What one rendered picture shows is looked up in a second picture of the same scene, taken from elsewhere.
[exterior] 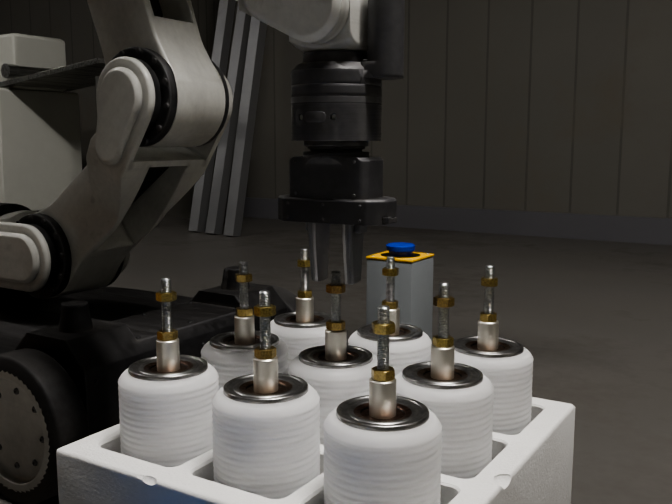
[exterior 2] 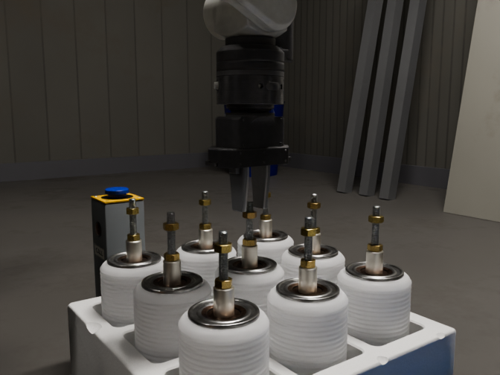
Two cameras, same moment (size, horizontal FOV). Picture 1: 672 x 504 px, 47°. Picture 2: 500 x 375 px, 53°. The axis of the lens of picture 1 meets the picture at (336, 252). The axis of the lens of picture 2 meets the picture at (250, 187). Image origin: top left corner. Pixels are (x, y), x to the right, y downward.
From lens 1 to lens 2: 0.80 m
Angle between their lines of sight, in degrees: 67
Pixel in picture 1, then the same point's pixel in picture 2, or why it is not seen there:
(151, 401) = (263, 338)
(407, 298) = (141, 228)
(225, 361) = (199, 298)
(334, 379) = (281, 275)
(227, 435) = (331, 328)
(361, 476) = (405, 306)
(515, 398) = not seen: hidden behind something
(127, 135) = not seen: outside the picture
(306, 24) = (280, 16)
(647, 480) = not seen: hidden behind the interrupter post
